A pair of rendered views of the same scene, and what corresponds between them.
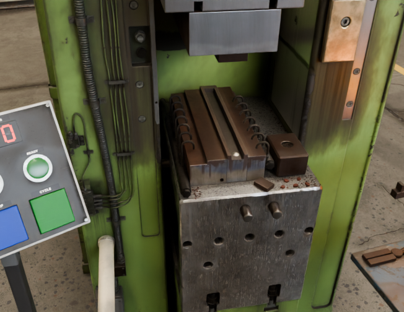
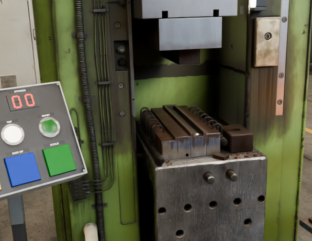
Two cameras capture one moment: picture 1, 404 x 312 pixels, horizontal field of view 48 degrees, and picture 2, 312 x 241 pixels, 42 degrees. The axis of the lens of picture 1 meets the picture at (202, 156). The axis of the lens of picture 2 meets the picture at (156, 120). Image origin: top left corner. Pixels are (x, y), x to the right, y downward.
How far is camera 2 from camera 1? 40 cm
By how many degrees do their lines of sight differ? 18
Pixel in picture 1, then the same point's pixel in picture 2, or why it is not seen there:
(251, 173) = (210, 149)
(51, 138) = (60, 107)
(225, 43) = (184, 41)
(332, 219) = (280, 209)
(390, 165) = not seen: outside the picture
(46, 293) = not seen: outside the picture
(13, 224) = (30, 165)
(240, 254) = (206, 222)
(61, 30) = (66, 42)
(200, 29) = (166, 30)
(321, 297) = not seen: outside the picture
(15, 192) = (32, 142)
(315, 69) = (250, 73)
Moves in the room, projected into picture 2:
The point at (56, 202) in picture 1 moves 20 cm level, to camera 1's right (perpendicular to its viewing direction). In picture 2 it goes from (62, 153) to (136, 150)
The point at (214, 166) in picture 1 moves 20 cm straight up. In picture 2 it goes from (181, 142) to (180, 82)
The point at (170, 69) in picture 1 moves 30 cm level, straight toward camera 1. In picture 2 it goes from (139, 94) to (143, 111)
